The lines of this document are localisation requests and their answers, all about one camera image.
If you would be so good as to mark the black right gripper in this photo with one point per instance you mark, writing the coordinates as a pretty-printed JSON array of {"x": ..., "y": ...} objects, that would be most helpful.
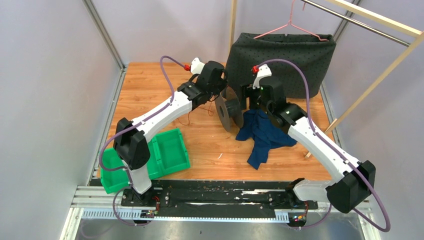
[{"x": 247, "y": 91}]

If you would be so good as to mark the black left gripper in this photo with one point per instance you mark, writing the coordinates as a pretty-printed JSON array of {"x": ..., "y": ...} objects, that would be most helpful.
[{"x": 222, "y": 83}]

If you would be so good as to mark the dark grey cable spool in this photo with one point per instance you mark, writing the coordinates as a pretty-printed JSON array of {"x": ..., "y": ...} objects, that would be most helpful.
[{"x": 229, "y": 110}]

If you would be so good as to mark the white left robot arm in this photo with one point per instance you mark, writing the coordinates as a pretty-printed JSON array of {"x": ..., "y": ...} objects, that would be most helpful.
[{"x": 133, "y": 136}]

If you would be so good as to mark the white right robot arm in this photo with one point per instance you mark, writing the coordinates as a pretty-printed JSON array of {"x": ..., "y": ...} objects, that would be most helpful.
[{"x": 352, "y": 181}]

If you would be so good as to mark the navy blue shirt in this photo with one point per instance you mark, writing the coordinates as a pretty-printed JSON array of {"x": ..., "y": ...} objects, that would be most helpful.
[{"x": 257, "y": 126}]

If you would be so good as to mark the green plastic divided bin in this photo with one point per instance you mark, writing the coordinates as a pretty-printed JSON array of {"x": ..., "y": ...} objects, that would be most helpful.
[{"x": 168, "y": 155}]

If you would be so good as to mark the metal rack rod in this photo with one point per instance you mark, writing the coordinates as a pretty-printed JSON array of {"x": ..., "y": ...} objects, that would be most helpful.
[{"x": 357, "y": 23}]

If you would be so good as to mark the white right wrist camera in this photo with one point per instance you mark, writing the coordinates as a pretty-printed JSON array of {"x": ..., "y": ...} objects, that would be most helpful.
[{"x": 260, "y": 72}]

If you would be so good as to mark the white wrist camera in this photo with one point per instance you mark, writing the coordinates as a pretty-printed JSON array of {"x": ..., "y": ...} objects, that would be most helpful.
[
  {"x": 260, "y": 72},
  {"x": 196, "y": 66}
]

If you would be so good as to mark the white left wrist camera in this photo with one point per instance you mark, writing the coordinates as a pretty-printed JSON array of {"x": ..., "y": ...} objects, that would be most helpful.
[{"x": 196, "y": 66}]

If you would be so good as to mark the pink wire hanger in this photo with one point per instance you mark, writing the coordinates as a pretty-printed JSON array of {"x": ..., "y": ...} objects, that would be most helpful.
[{"x": 291, "y": 24}]

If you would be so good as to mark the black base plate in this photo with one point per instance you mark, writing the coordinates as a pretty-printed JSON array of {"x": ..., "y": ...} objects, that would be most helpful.
[{"x": 217, "y": 199}]

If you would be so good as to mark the wooden clothes rack frame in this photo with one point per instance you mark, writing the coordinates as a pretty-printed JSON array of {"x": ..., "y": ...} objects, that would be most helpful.
[{"x": 388, "y": 125}]

